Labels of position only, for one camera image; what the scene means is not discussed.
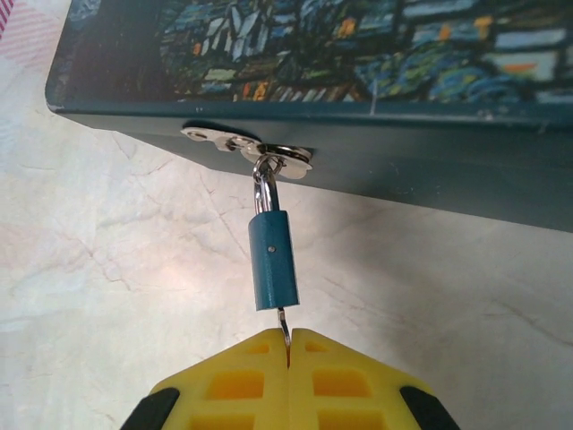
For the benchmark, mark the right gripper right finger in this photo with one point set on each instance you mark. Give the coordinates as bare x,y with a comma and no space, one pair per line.
344,385

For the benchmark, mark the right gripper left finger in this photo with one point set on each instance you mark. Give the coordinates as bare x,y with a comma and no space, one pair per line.
233,385

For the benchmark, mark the small blue padlock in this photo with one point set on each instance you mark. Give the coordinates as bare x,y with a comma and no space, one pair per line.
273,264

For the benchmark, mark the silver metal hasp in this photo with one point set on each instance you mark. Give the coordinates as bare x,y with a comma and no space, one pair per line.
291,161

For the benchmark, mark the starry night painted tin box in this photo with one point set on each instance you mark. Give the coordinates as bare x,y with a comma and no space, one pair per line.
403,148

